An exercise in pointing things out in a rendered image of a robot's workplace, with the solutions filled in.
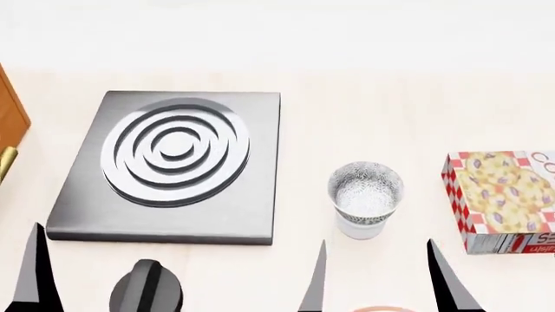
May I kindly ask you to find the pink rimmed plate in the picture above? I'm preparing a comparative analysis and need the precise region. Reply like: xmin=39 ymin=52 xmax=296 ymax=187
xmin=348 ymin=304 xmax=412 ymax=312

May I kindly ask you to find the white ramekin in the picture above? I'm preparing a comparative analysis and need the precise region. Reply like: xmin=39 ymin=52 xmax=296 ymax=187
xmin=335 ymin=207 xmax=388 ymax=241

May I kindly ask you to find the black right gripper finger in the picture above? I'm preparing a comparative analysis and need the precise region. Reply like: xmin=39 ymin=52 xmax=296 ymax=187
xmin=426 ymin=237 xmax=485 ymax=312
xmin=297 ymin=239 xmax=328 ymax=312

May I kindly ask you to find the brass cabinet handle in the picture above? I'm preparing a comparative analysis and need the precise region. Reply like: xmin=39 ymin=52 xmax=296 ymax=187
xmin=0 ymin=146 xmax=21 ymax=187

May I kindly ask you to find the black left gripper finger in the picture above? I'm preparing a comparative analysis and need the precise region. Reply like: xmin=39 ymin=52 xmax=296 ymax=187
xmin=11 ymin=221 xmax=65 ymax=312

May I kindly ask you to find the grey patterned cup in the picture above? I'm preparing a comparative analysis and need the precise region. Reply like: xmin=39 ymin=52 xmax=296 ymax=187
xmin=327 ymin=161 xmax=405 ymax=226

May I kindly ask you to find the grey flat stove burner plate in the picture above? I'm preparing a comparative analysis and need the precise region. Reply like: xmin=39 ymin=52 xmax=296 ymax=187
xmin=45 ymin=90 xmax=282 ymax=247

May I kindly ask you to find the dark round stove knob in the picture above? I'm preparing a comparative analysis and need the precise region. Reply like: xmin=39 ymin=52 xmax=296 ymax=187
xmin=109 ymin=257 xmax=184 ymax=312

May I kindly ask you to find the red checkered cookie box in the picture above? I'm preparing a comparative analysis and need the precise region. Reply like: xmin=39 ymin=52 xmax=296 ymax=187
xmin=441 ymin=149 xmax=555 ymax=257

